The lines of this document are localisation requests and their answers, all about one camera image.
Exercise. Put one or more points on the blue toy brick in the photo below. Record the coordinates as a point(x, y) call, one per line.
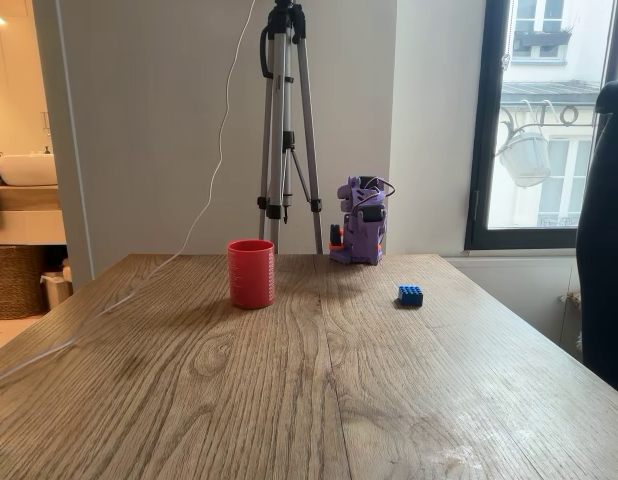
point(408, 295)

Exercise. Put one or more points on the purple robot arm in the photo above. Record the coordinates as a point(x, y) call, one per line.
point(361, 240)

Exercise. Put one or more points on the red plastic cup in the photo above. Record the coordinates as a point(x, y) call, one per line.
point(251, 274)

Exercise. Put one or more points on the white hanging planter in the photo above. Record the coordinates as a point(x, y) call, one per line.
point(526, 155)

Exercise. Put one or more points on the black office chair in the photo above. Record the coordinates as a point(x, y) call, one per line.
point(605, 240)

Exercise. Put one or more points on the white paper bag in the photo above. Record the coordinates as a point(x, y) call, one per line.
point(56, 290)

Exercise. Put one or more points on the white sink basin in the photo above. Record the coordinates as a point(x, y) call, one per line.
point(28, 169)

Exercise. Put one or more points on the wooden vanity counter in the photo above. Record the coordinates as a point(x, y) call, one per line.
point(26, 200)

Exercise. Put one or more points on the woven wicker basket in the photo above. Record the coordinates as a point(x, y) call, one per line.
point(13, 282)

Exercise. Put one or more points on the silver camera tripod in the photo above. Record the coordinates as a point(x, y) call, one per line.
point(277, 120)

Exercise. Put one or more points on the black window frame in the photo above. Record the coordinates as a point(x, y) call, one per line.
point(481, 130)

